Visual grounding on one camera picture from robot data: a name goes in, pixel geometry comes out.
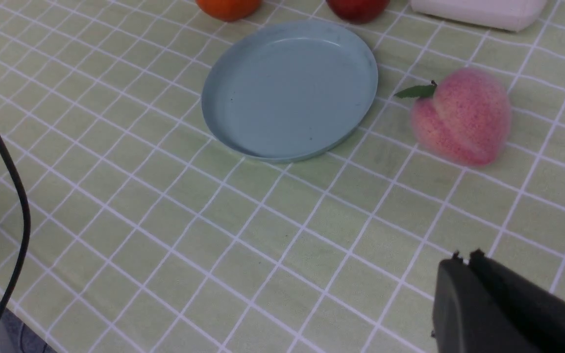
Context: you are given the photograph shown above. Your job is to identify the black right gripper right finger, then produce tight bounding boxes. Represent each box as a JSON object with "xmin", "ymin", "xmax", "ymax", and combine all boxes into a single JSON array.
[{"xmin": 468, "ymin": 250, "xmax": 565, "ymax": 353}]

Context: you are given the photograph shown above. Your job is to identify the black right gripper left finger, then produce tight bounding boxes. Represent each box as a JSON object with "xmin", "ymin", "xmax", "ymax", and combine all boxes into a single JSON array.
[{"xmin": 432, "ymin": 252, "xmax": 540, "ymax": 353}]

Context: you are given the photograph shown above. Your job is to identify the pink peach with leaf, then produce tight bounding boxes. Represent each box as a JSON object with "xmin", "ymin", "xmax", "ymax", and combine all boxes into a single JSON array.
[{"xmin": 395, "ymin": 67, "xmax": 512, "ymax": 167}]

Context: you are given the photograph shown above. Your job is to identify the light blue round plate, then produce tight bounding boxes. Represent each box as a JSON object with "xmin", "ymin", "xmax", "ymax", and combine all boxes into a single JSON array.
[{"xmin": 201, "ymin": 20, "xmax": 379, "ymax": 163}]

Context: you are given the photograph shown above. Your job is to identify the white two-slot toaster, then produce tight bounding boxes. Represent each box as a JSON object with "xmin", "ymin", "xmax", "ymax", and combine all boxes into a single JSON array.
[{"xmin": 410, "ymin": 0, "xmax": 547, "ymax": 32}]

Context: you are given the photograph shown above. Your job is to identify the red apple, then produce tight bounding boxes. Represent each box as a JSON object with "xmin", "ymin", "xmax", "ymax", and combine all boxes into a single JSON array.
[{"xmin": 325, "ymin": 0, "xmax": 390, "ymax": 25}]

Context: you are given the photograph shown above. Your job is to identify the green checkered tablecloth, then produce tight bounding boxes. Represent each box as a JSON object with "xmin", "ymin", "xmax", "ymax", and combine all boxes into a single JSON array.
[{"xmin": 0, "ymin": 0, "xmax": 565, "ymax": 353}]

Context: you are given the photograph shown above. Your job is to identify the orange persimmon with leaf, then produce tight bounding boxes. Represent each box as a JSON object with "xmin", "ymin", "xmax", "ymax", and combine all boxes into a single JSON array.
[{"xmin": 196, "ymin": 0, "xmax": 262, "ymax": 22}]

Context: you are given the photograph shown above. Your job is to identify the black cable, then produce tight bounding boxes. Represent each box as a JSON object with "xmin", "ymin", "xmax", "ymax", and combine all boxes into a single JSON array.
[{"xmin": 0, "ymin": 74, "xmax": 31, "ymax": 353}]

